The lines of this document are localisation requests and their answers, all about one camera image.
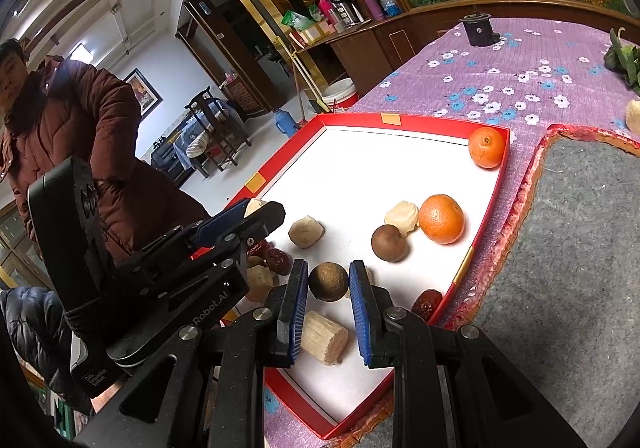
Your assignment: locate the black cylindrical mount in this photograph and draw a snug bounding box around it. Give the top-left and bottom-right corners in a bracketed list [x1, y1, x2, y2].
[460, 13, 501, 48]

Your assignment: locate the gray felt mat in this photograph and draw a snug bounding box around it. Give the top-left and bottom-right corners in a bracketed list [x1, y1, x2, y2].
[350, 133, 640, 448]

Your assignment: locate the yellow mop handle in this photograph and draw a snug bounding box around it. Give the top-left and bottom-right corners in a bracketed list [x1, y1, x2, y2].
[291, 51, 327, 104]

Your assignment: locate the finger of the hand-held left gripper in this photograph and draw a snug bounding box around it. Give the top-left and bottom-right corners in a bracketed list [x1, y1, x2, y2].
[210, 201, 287, 270]
[142, 199, 250, 260]

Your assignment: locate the framed wall picture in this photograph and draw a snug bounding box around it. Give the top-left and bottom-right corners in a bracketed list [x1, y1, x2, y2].
[122, 68, 164, 118]

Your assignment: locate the small cardboard box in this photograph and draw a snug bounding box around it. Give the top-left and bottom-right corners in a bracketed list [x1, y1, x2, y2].
[299, 23, 335, 45]

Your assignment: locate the person's left forearm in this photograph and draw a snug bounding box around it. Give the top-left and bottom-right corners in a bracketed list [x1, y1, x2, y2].
[95, 73, 211, 269]

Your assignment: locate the green packet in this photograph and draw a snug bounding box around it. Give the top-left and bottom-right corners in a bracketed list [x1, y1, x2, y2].
[281, 8, 318, 32]

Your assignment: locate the black thermos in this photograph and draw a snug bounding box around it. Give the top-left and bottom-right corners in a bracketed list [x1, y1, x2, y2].
[324, 0, 365, 26]

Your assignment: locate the blue plastic jug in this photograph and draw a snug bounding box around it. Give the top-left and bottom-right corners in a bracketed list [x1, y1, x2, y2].
[274, 109, 297, 135]

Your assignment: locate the brown longan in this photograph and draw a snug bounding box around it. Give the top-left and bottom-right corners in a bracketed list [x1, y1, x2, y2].
[308, 262, 349, 301]
[371, 224, 411, 261]

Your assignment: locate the wooden chair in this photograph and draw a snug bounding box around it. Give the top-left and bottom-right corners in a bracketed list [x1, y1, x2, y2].
[185, 87, 253, 174]

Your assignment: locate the orange tangerine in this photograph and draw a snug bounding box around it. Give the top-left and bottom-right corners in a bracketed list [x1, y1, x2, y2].
[468, 126, 506, 169]
[418, 194, 465, 245]

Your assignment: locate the person's body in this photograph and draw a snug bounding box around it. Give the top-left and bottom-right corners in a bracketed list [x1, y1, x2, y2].
[0, 38, 141, 249]

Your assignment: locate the red tray with white base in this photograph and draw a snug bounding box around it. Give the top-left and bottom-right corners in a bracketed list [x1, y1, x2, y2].
[220, 112, 512, 440]

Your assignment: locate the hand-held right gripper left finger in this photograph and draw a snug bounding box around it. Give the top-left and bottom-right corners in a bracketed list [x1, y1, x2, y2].
[75, 258, 309, 448]

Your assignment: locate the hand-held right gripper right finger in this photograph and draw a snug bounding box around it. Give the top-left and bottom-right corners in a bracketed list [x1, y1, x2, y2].
[348, 259, 588, 448]

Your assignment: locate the green leafy vegetable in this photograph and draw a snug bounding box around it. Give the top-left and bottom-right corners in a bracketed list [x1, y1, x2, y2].
[602, 27, 640, 96]

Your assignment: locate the white bucket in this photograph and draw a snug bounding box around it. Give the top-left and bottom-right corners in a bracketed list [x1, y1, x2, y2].
[320, 78, 360, 114]

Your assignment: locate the wooden aquarium cabinet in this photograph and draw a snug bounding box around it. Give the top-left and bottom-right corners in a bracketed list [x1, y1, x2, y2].
[295, 0, 640, 94]

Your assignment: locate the dark blue padded cloth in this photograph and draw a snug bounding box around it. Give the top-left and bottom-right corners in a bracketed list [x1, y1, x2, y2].
[0, 285, 96, 414]

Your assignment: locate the tall wooden cabinet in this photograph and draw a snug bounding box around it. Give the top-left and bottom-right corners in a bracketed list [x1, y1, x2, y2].
[175, 0, 286, 119]

